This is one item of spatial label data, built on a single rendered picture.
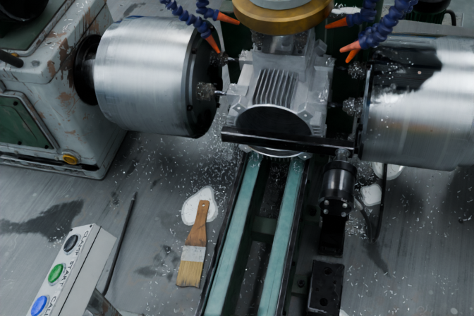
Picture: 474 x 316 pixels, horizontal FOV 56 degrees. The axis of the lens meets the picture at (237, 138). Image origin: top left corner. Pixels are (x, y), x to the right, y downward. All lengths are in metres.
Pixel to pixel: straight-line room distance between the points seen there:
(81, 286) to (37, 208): 0.49
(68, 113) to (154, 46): 0.25
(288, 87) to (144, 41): 0.29
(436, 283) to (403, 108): 0.37
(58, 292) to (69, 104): 0.43
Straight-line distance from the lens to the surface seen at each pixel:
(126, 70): 0.90
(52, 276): 0.76
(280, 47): 0.88
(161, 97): 0.87
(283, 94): 0.83
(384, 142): 0.82
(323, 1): 0.79
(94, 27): 1.07
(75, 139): 1.07
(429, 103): 0.80
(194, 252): 0.99
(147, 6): 1.67
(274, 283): 0.83
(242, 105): 0.84
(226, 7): 0.97
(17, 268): 1.14
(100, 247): 0.76
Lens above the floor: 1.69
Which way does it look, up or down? 50 degrees down
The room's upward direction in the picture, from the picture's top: 10 degrees counter-clockwise
